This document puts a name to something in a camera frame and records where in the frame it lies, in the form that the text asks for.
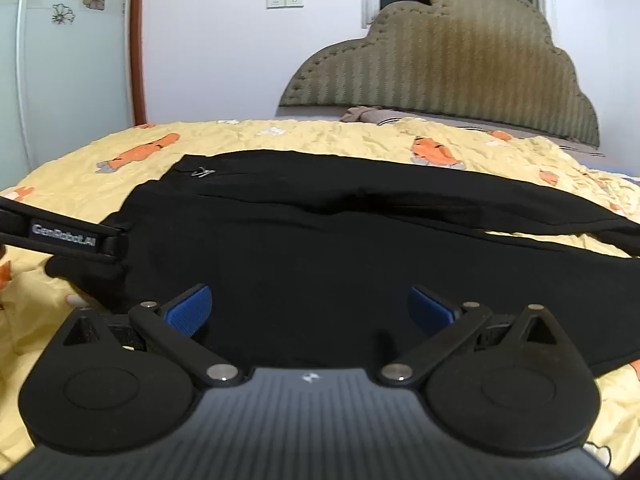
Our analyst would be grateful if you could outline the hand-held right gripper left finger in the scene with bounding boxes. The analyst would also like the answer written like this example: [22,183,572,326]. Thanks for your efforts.
[61,284,246,389]

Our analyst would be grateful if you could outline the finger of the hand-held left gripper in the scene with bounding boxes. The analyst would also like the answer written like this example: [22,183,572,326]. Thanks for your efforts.
[46,254,126,295]

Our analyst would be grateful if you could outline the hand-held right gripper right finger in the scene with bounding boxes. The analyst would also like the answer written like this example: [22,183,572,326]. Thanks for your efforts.
[377,285,568,389]

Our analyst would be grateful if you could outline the black pants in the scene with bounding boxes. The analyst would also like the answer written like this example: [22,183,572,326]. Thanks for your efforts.
[45,149,640,377]

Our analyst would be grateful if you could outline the glass door with flower stickers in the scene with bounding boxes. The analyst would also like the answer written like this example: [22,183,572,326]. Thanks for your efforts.
[0,0,137,188]

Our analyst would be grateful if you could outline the yellow carrot print blanket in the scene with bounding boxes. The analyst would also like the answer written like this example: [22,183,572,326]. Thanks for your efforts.
[0,117,640,480]

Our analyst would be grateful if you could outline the brown crumpled cloth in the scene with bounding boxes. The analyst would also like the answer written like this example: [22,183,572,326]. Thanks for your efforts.
[341,105,382,124]

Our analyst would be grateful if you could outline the olive padded headboard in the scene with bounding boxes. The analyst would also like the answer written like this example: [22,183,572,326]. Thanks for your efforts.
[277,0,601,149]

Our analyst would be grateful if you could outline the brown wooden door frame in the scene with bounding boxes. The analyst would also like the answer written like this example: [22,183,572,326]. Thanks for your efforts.
[129,0,152,127]

